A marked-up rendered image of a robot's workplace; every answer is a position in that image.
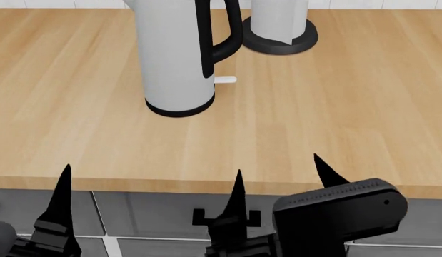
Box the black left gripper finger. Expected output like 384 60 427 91
34 163 74 224
72 233 83 257

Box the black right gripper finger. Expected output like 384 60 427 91
313 153 351 188
220 169 249 218

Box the wide grey cabinet drawer front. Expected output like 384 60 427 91
92 190 442 243

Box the black round paper towel holder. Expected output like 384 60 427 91
241 16 319 56

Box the white paper towel roll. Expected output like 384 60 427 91
249 0 308 46

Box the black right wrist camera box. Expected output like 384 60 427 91
272 178 409 257

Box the white electric kettle black handle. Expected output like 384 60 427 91
122 0 244 119

